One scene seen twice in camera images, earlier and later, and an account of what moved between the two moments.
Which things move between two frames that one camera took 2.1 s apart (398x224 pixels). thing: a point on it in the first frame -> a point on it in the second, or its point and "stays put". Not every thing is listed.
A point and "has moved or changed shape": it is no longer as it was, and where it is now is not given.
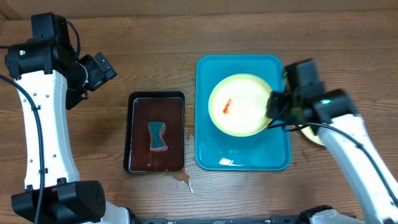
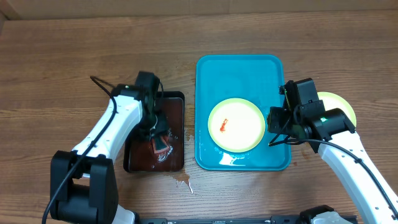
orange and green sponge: (158, 143) stays put
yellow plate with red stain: (238, 105) has moved or changed shape
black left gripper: (99, 76) -> (162, 129)
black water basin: (154, 106) stays put
